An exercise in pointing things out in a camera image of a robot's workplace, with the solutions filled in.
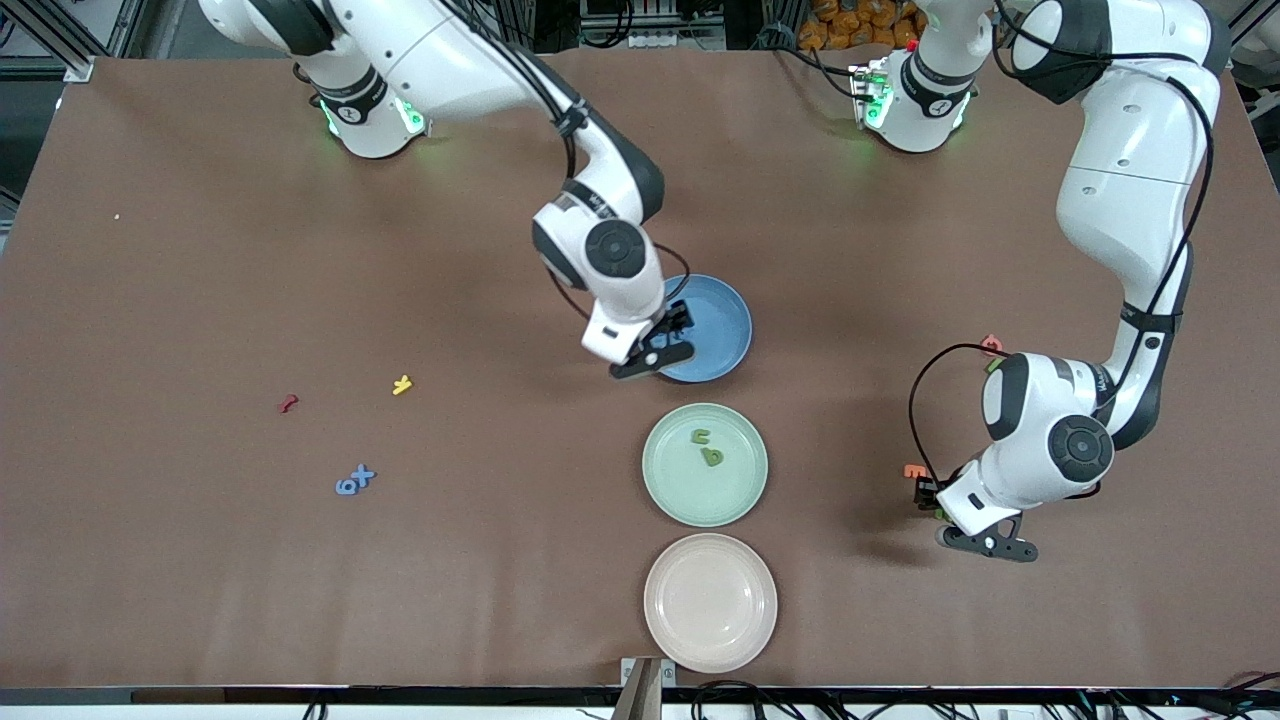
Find light green plate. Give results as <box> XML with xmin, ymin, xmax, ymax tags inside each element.
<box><xmin>641</xmin><ymin>402</ymin><xmax>770</xmax><ymax>529</ymax></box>

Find long white power strip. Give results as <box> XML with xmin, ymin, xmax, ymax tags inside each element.
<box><xmin>626</xmin><ymin>29</ymin><xmax>727</xmax><ymax>51</ymax></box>

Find black base power cable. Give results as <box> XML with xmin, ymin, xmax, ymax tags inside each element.
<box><xmin>760</xmin><ymin>25</ymin><xmax>863</xmax><ymax>101</ymax></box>

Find orange objects pile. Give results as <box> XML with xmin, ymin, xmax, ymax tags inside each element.
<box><xmin>798</xmin><ymin>0</ymin><xmax>923</xmax><ymax>53</ymax></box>

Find brown table cover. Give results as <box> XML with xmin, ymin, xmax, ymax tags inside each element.
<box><xmin>0</xmin><ymin>45</ymin><xmax>1280</xmax><ymax>693</ymax></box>

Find metal table edge bracket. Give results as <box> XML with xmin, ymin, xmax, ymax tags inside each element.
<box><xmin>612</xmin><ymin>656</ymin><xmax>677</xmax><ymax>720</ymax></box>

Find aluminium frame profile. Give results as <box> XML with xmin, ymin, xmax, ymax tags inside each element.
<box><xmin>1215</xmin><ymin>15</ymin><xmax>1263</xmax><ymax>71</ymax></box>
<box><xmin>28</xmin><ymin>0</ymin><xmax>97</xmax><ymax>84</ymax></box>

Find black table edge rail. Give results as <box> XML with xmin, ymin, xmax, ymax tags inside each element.
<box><xmin>0</xmin><ymin>685</ymin><xmax>1280</xmax><ymax>707</ymax></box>

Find blue plate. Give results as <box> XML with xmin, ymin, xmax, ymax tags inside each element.
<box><xmin>655</xmin><ymin>273</ymin><xmax>754</xmax><ymax>384</ymax></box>

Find pale pink plate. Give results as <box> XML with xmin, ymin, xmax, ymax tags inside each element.
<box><xmin>643</xmin><ymin>532</ymin><xmax>779</xmax><ymax>675</ymax></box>

